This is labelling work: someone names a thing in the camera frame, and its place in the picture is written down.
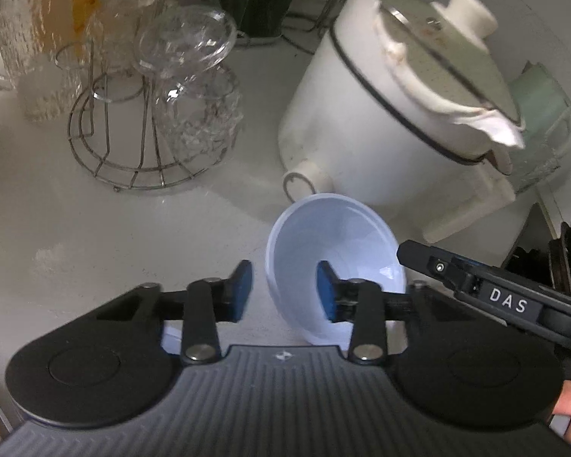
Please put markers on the white electric cooking pot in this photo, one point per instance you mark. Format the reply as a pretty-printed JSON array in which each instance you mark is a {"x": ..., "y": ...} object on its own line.
[{"x": 361, "y": 128}]

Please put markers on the clear glass cup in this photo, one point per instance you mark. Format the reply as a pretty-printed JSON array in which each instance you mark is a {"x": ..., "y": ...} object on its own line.
[{"x": 190, "y": 57}]

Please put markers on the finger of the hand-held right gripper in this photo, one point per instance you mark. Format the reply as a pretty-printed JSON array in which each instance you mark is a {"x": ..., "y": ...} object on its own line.
[{"x": 423, "y": 259}]

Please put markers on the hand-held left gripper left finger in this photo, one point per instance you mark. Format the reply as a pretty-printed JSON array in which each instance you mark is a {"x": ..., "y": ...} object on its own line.
[{"x": 241, "y": 290}]

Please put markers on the green translucent pitcher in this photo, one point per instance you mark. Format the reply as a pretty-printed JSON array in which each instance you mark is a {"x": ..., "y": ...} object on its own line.
[{"x": 545, "y": 104}]

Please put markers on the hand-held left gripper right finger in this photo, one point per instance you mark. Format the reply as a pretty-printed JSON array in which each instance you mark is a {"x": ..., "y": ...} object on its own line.
[{"x": 327, "y": 293}]

